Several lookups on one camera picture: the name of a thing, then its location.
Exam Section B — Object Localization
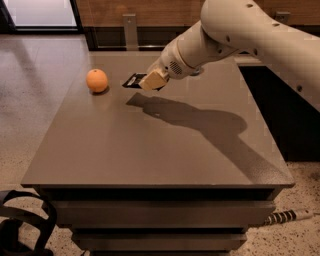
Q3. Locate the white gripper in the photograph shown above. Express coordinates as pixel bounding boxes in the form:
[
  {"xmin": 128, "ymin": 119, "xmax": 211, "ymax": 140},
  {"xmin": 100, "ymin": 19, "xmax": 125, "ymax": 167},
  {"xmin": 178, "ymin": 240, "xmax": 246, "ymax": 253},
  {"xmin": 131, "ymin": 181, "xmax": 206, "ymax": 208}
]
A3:
[{"xmin": 139, "ymin": 38, "xmax": 196, "ymax": 91}]

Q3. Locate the black rxbar chocolate wrapper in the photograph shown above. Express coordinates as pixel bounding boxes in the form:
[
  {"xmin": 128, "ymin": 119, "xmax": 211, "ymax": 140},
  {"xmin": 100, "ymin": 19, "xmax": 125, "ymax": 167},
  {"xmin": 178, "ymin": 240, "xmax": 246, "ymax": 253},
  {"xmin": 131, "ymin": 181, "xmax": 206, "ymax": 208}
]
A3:
[{"xmin": 123, "ymin": 73, "xmax": 146, "ymax": 89}]

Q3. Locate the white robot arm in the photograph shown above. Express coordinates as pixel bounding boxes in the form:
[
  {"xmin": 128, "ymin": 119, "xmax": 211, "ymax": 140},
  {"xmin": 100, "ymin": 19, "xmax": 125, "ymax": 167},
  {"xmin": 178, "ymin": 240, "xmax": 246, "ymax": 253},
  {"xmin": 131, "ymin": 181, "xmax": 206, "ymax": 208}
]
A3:
[{"xmin": 139, "ymin": 0, "xmax": 320, "ymax": 110}]

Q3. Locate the blue silver energy drink can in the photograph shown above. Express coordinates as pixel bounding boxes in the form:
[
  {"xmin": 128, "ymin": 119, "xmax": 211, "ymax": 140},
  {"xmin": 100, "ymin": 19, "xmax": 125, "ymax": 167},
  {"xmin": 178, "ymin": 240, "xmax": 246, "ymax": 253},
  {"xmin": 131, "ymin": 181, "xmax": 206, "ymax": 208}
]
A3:
[{"xmin": 190, "ymin": 66, "xmax": 204, "ymax": 76}]

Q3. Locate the orange fruit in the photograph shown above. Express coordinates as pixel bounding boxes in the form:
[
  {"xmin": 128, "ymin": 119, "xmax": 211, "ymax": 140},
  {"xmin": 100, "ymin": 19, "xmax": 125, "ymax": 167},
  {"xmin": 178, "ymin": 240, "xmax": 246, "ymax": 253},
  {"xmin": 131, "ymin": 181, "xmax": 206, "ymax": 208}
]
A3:
[{"xmin": 86, "ymin": 69, "xmax": 108, "ymax": 93}]

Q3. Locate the grey drawer cabinet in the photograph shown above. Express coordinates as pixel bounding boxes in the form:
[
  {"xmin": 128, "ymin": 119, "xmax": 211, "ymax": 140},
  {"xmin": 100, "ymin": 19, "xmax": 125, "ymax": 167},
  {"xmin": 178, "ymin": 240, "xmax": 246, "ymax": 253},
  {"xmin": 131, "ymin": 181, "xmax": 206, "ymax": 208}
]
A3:
[{"xmin": 22, "ymin": 52, "xmax": 294, "ymax": 256}]

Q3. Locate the left metal wall bracket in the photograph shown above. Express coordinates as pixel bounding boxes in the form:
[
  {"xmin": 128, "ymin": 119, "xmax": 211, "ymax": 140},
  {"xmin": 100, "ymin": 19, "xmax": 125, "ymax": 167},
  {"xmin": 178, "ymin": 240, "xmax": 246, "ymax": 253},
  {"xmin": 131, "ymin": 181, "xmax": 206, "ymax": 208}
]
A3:
[{"xmin": 122, "ymin": 13, "xmax": 139, "ymax": 51}]

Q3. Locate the striped black white cable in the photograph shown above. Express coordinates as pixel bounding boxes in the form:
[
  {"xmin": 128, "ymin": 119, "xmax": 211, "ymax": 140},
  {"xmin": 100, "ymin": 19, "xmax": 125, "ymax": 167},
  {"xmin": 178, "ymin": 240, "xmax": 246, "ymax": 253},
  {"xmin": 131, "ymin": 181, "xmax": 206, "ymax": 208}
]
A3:
[{"xmin": 263, "ymin": 208, "xmax": 315, "ymax": 226}]

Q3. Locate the black bag with strap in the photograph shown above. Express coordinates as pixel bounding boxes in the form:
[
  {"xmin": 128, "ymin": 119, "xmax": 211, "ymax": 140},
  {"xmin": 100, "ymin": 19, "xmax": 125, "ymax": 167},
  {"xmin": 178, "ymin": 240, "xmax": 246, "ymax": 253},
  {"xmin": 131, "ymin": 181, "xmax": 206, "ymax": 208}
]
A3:
[{"xmin": 0, "ymin": 189, "xmax": 58, "ymax": 256}]

